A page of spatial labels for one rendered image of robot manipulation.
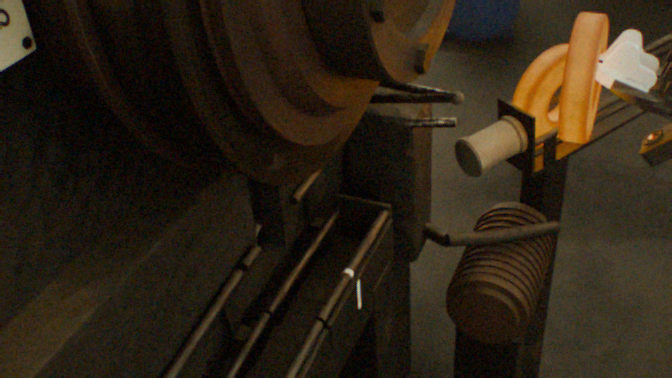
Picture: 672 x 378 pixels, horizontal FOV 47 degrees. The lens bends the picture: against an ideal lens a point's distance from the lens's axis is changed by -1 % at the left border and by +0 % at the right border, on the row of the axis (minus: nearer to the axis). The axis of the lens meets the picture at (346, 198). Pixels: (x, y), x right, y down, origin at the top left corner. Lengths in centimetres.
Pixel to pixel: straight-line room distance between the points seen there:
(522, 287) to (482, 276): 6
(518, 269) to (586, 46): 37
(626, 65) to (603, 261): 109
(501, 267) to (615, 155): 131
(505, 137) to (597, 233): 100
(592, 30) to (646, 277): 112
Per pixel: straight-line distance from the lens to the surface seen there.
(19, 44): 57
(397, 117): 96
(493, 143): 111
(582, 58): 93
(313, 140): 64
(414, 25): 65
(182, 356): 74
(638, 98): 97
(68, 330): 62
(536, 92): 113
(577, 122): 94
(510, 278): 113
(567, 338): 180
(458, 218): 209
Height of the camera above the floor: 128
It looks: 36 degrees down
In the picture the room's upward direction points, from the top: 4 degrees counter-clockwise
